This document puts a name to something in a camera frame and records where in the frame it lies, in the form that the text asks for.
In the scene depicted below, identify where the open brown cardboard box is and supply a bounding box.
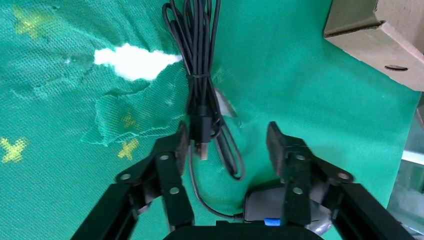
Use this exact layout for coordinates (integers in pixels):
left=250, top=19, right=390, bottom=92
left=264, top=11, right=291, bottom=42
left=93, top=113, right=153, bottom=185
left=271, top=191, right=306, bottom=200
left=323, top=0, right=424, bottom=92

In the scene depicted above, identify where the green table cloth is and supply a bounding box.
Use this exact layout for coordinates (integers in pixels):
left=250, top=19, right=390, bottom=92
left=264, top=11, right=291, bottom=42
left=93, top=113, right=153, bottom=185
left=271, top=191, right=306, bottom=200
left=0, top=0, right=422, bottom=240

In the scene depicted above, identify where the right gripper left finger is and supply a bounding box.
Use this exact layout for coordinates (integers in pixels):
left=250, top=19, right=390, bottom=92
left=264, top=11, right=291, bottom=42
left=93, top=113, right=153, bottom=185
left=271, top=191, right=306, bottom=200
left=70, top=120, right=196, bottom=240

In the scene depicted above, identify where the black computer mouse with cable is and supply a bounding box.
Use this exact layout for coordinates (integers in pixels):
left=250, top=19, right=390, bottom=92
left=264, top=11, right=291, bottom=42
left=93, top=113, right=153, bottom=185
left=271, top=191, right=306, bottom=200
left=161, top=0, right=333, bottom=237

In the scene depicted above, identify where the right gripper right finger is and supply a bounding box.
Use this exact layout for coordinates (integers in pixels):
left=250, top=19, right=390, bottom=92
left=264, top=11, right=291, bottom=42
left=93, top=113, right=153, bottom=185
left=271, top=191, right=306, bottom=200
left=265, top=120, right=417, bottom=240

